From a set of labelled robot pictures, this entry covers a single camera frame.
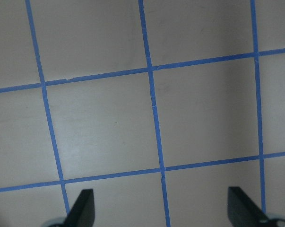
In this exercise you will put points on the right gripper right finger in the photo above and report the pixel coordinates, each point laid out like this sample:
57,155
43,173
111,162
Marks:
242,211

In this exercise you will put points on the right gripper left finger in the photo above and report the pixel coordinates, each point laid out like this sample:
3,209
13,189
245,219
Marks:
82,213

